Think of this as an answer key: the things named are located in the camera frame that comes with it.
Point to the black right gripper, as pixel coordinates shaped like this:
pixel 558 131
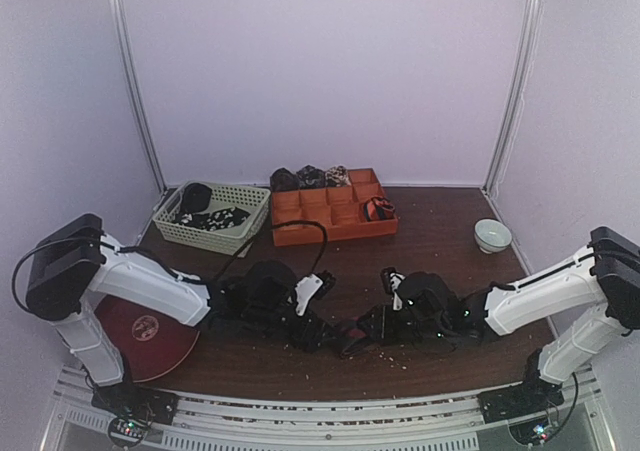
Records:
pixel 379 322

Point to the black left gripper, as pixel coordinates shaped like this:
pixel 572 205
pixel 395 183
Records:
pixel 311 344

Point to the red navy striped tie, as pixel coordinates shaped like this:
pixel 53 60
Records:
pixel 349 339

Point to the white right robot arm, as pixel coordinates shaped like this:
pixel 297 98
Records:
pixel 603 276

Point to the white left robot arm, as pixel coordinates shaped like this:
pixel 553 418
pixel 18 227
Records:
pixel 63 279

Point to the white ceramic bowl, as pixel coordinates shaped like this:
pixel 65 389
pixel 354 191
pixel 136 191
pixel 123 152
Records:
pixel 492 236

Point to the pale green plastic basket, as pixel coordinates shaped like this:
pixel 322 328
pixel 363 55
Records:
pixel 255 200

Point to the black white floral tie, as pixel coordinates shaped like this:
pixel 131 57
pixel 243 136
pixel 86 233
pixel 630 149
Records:
pixel 221 219

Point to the round red tray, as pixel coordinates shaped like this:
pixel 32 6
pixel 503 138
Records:
pixel 153 343

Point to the orange wooden divider tray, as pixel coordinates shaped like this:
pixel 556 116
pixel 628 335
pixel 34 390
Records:
pixel 332 212

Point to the orange navy rolled tie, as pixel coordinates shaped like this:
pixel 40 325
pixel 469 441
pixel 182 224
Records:
pixel 378 208

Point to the brown patterned rolled tie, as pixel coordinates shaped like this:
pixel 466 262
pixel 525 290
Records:
pixel 283 180

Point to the black rolled tie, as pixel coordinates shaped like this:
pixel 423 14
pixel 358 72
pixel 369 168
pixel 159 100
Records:
pixel 195 198

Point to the beige patterned rolled tie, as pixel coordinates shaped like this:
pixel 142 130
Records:
pixel 337 176

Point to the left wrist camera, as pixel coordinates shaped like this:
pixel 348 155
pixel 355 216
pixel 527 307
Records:
pixel 273 287

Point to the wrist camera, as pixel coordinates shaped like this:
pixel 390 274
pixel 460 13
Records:
pixel 420 295
pixel 273 287

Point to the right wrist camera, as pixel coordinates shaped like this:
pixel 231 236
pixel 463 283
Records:
pixel 420 295

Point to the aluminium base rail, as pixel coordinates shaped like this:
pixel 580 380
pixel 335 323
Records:
pixel 451 421

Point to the aluminium corner post right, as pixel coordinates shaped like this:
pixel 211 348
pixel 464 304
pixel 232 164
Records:
pixel 515 97

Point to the aluminium corner post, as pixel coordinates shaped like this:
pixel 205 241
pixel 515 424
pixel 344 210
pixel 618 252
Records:
pixel 134 93
pixel 515 97

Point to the aluminium corner post left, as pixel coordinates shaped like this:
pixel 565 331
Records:
pixel 134 93

